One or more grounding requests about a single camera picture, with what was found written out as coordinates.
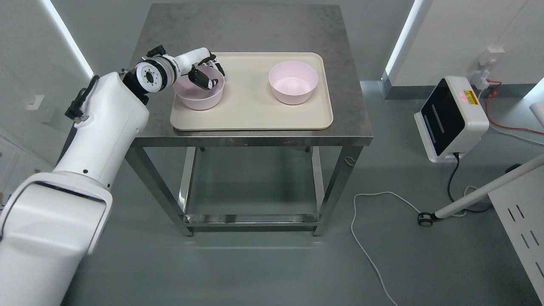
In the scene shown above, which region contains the black power cable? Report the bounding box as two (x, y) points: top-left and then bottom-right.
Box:
(446, 152), (493, 213)

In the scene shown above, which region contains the white perforated cabinet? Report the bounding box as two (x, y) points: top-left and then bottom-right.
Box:
(488, 166), (544, 301)

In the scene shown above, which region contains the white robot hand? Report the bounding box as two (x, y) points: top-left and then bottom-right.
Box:
(174, 47), (226, 90)

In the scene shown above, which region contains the white floor cable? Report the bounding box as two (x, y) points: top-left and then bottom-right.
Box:
(350, 185), (479, 306)

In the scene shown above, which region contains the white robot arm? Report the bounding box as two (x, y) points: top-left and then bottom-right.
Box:
(0, 46), (223, 306)

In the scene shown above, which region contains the white black charging dock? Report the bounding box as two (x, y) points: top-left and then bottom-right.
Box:
(414, 76), (490, 163)

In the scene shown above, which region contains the white wall socket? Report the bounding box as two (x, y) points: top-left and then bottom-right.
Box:
(471, 46), (505, 91)

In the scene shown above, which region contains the stainless steel table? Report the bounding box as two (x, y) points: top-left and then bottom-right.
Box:
(125, 3), (373, 237)

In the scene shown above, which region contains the beige plastic tray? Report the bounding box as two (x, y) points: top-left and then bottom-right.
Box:
(170, 52), (334, 131)

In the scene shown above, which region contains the white stand leg with caster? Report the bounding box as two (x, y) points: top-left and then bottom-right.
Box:
(417, 155), (544, 227)

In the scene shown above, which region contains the red cable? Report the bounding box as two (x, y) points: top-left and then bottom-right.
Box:
(484, 79), (544, 136)

